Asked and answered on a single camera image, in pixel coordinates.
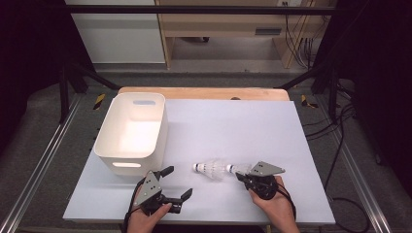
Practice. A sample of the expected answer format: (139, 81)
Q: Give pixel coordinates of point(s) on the wooden table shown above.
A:
(200, 93)

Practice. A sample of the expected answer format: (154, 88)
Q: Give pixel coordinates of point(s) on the black stand leg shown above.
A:
(64, 90)
(332, 90)

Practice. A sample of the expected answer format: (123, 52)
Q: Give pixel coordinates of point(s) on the yellow clamp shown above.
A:
(306, 102)
(99, 101)

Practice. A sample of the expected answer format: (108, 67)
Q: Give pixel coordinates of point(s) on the yellow clamp right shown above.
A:
(306, 102)

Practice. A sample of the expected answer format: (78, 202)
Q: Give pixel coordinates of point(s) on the white plastic shuttlecock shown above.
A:
(207, 168)
(241, 169)

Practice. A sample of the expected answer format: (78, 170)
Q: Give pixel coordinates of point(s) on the yellow clamp left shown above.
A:
(99, 101)

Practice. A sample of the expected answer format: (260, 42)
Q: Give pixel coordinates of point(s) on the white table sheet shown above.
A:
(226, 136)

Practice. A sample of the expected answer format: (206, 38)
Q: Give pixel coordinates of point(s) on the beige wooden desk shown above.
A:
(220, 24)

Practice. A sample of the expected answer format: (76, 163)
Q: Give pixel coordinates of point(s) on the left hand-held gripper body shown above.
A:
(150, 191)

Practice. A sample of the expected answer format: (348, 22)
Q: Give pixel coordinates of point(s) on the aluminium floor rail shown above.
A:
(39, 165)
(356, 168)

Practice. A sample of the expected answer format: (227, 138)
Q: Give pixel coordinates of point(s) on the black curtain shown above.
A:
(29, 64)
(382, 64)

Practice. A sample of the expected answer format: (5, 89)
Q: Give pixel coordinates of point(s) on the white cabinet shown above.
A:
(120, 35)

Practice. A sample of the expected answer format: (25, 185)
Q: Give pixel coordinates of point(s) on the person's right hand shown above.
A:
(275, 207)

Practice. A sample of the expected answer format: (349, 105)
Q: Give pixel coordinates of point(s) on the black metal frame bar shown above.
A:
(194, 9)

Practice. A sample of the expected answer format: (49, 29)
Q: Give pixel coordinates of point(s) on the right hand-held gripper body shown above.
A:
(264, 183)

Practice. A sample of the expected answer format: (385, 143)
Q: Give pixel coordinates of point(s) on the white plastic storage bin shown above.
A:
(129, 139)

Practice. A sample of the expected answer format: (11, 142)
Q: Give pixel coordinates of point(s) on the person's left hand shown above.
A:
(142, 223)

